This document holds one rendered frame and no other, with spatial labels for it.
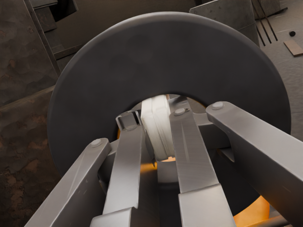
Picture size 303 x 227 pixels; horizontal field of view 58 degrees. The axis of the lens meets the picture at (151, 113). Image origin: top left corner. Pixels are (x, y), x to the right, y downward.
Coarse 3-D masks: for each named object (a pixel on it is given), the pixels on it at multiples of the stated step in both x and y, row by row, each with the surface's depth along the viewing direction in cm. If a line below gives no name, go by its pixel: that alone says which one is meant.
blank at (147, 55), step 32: (128, 32) 15; (160, 32) 15; (192, 32) 15; (224, 32) 14; (96, 64) 15; (128, 64) 15; (160, 64) 15; (192, 64) 15; (224, 64) 15; (256, 64) 15; (64, 96) 16; (96, 96) 16; (128, 96) 16; (192, 96) 16; (224, 96) 16; (256, 96) 16; (64, 128) 17; (96, 128) 17; (288, 128) 17; (64, 160) 18; (224, 160) 18; (160, 192) 19; (224, 192) 18; (256, 192) 18; (160, 224) 20
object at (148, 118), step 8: (144, 104) 16; (152, 104) 16; (144, 112) 15; (152, 112) 15; (144, 120) 14; (152, 120) 14; (152, 128) 15; (152, 136) 15; (160, 136) 15; (152, 144) 15; (160, 144) 15; (160, 152) 15; (160, 160) 15
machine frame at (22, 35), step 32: (0, 0) 47; (0, 32) 47; (32, 32) 50; (0, 64) 48; (32, 64) 51; (0, 96) 49; (32, 96) 48; (0, 128) 44; (32, 128) 47; (0, 160) 45; (32, 160) 47; (0, 192) 45; (32, 192) 48; (0, 224) 46
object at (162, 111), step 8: (160, 96) 16; (168, 96) 20; (160, 104) 15; (168, 104) 16; (160, 112) 14; (168, 112) 14; (160, 120) 14; (168, 120) 14; (160, 128) 15; (168, 128) 15; (168, 136) 15; (168, 144) 15; (168, 152) 15
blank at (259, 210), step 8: (168, 160) 31; (256, 200) 31; (264, 200) 31; (248, 208) 31; (256, 208) 31; (264, 208) 31; (240, 216) 32; (248, 216) 32; (256, 216) 32; (264, 216) 32; (240, 224) 32; (248, 224) 32
